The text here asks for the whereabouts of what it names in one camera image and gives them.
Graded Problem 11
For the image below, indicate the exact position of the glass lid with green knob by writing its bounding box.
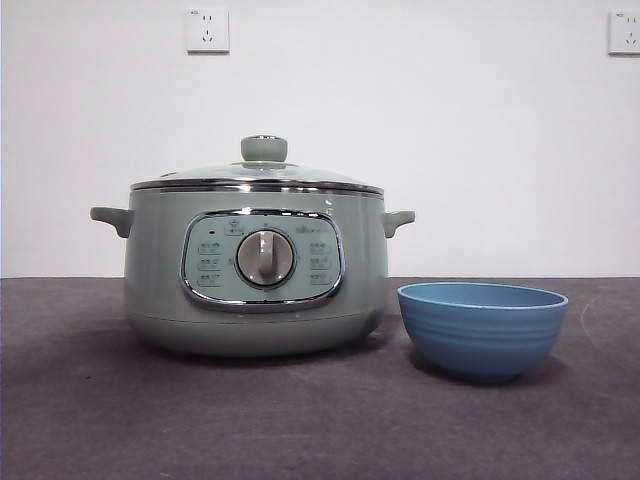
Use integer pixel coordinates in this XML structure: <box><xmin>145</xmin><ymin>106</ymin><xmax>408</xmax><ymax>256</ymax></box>
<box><xmin>130</xmin><ymin>134</ymin><xmax>385</xmax><ymax>194</ymax></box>

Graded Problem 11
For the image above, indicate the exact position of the pale green electric steamer pot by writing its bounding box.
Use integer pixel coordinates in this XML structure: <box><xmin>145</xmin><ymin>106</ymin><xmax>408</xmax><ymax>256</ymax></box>
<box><xmin>89</xmin><ymin>187</ymin><xmax>417</xmax><ymax>357</ymax></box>

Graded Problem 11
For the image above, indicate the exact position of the blue ribbed bowl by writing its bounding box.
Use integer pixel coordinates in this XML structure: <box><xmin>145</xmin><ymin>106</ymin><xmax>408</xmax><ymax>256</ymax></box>
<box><xmin>397</xmin><ymin>280</ymin><xmax>570</xmax><ymax>385</ymax></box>

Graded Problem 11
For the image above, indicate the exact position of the white wall power socket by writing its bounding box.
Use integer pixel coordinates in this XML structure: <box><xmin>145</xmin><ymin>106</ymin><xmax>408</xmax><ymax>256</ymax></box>
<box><xmin>186</xmin><ymin>6</ymin><xmax>231</xmax><ymax>55</ymax></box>
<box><xmin>607</xmin><ymin>10</ymin><xmax>640</xmax><ymax>56</ymax></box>

